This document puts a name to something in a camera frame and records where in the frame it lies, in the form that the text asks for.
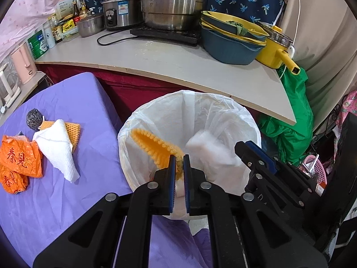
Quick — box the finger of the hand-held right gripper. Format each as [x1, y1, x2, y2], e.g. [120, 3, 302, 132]
[245, 141, 319, 192]
[234, 142, 305, 209]

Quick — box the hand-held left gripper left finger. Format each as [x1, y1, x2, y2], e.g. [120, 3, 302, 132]
[33, 154, 177, 268]

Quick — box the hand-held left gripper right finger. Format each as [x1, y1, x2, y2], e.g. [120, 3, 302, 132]
[183, 153, 327, 268]

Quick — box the white paper towel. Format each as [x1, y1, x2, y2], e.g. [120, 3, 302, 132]
[185, 130, 243, 174]
[33, 119, 80, 184]

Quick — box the yellow mesh cloth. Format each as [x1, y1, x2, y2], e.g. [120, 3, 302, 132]
[37, 120, 82, 153]
[131, 128, 185, 182]

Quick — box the bin with white liner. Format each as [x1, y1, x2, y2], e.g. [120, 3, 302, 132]
[118, 90, 262, 220]

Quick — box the steel wool scrubber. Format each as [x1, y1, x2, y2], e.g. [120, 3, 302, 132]
[26, 109, 45, 130]

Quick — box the green plastic bag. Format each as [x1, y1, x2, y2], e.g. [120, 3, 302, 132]
[257, 64, 314, 166]

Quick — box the pink plastic basket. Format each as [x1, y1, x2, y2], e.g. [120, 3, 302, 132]
[298, 154, 327, 187]

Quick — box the pink floral cloth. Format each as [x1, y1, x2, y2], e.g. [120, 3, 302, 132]
[335, 89, 357, 134]

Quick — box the dark red cloth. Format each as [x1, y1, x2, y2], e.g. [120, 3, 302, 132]
[36, 63, 251, 123]

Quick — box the steel strainer basket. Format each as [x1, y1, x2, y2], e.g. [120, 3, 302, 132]
[258, 22, 293, 51]

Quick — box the beige curtain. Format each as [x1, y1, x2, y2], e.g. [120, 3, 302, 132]
[275, 0, 357, 132]

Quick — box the black induction cooker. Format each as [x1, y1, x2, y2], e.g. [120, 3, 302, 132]
[130, 26, 202, 46]

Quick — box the blue patterned cloth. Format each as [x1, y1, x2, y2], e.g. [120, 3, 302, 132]
[80, 0, 286, 25]

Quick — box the large steel steamer pot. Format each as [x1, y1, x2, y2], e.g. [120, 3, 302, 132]
[139, 0, 215, 31]

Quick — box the small steel pot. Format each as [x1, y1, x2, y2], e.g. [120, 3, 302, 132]
[76, 10, 105, 38]

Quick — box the clear food container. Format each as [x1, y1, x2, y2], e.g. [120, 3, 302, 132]
[62, 30, 80, 42]

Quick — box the steel rice cooker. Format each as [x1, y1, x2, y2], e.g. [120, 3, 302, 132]
[101, 0, 144, 31]

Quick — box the dark sauce bottle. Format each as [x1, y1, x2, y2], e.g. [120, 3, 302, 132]
[52, 19, 64, 44]

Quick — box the pink electric kettle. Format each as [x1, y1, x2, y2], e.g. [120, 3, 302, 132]
[10, 44, 37, 85]

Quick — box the pale blue bottle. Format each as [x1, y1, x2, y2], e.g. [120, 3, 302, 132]
[43, 24, 57, 49]

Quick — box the white electric kettle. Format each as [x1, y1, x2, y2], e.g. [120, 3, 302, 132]
[0, 61, 22, 109]

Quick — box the green can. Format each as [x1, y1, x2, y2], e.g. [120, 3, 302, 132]
[27, 32, 49, 60]

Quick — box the brown glass bottle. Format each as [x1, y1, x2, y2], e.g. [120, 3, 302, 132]
[71, 0, 80, 24]

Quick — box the pink dotted sheet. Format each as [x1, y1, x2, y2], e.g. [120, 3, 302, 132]
[0, 0, 84, 59]

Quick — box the yellow pot with handle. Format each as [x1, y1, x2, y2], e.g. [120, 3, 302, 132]
[255, 25, 301, 75]

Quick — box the white power cord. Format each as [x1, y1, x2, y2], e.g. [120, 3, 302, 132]
[287, 0, 302, 59]

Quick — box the black power cable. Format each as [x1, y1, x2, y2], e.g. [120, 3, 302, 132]
[97, 29, 140, 46]

